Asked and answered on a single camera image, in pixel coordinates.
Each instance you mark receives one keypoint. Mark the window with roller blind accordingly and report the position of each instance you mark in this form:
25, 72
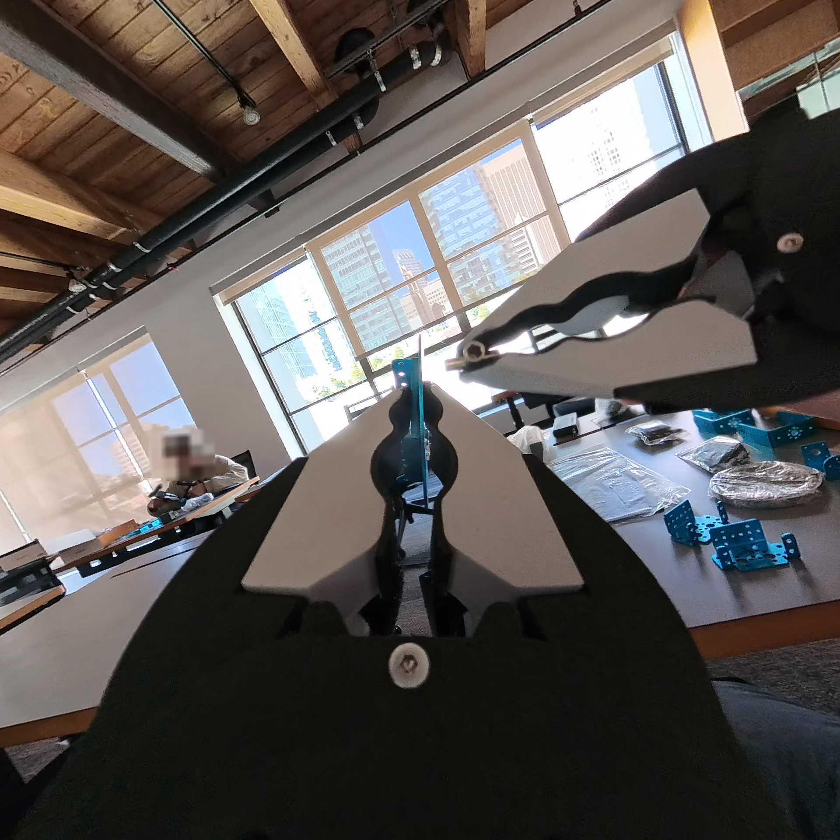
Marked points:
79, 446

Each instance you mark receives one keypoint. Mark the white crumpled plastic bag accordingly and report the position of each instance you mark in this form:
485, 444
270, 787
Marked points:
528, 441

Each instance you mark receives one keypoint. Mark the tall city-view window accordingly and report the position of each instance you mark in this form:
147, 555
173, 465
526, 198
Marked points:
394, 262

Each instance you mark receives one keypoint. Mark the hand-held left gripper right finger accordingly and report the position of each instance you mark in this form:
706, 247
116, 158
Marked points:
512, 525

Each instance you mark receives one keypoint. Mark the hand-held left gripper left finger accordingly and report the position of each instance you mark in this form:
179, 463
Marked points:
315, 525

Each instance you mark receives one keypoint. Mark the ceiling track light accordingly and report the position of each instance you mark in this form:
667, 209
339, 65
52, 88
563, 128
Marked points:
250, 116

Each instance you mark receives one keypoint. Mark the person's dark clothing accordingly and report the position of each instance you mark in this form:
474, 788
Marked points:
787, 754

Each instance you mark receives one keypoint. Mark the bag of black parts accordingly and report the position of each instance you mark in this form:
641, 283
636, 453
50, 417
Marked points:
653, 433
715, 454

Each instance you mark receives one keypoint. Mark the clear plastic bag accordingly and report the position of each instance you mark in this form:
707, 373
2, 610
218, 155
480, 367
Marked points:
617, 482

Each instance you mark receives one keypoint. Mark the small black box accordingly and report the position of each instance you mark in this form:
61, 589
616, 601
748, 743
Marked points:
565, 426

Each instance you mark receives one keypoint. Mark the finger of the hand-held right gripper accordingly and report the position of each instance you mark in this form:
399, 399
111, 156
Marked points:
656, 348
590, 262

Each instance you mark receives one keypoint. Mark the black ceiling pipe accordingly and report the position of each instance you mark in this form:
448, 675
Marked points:
197, 213

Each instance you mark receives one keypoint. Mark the plastic-wrapped round plate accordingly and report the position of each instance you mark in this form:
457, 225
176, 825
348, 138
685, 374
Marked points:
764, 484

